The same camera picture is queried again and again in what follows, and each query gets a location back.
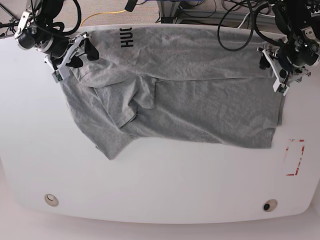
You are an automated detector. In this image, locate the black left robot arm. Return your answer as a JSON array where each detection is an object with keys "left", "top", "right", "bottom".
[{"left": 229, "top": 0, "right": 320, "bottom": 95}]

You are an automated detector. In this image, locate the yellow cable on floor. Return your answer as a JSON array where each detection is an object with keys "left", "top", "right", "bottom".
[{"left": 79, "top": 8, "right": 127, "bottom": 27}]

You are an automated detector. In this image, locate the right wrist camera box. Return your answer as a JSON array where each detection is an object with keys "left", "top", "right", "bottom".
[{"left": 51, "top": 71, "right": 70, "bottom": 83}]

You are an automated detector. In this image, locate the open table grommet hole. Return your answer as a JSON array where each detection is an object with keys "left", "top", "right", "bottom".
[{"left": 262, "top": 199, "right": 278, "bottom": 212}]

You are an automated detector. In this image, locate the grey printed T-shirt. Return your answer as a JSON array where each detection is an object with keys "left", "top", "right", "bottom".
[{"left": 60, "top": 25, "right": 285, "bottom": 160}]

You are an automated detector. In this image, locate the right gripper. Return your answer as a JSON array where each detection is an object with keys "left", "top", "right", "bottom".
[{"left": 43, "top": 32, "right": 100, "bottom": 74}]

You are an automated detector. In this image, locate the aluminium frame stand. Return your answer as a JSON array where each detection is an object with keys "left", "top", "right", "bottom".
[{"left": 157, "top": 0, "right": 276, "bottom": 28}]

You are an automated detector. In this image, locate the black tripod stand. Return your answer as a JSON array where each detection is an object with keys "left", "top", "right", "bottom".
[{"left": 0, "top": 0, "right": 28, "bottom": 38}]

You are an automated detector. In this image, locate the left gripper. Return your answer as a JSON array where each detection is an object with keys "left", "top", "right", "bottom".
[{"left": 257, "top": 43, "right": 311, "bottom": 87}]

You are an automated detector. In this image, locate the red tape rectangle marking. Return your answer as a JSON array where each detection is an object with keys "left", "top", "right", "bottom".
[{"left": 283, "top": 139, "right": 306, "bottom": 176}]

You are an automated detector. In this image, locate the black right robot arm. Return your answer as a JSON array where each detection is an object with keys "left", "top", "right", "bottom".
[{"left": 14, "top": 0, "right": 100, "bottom": 82}]

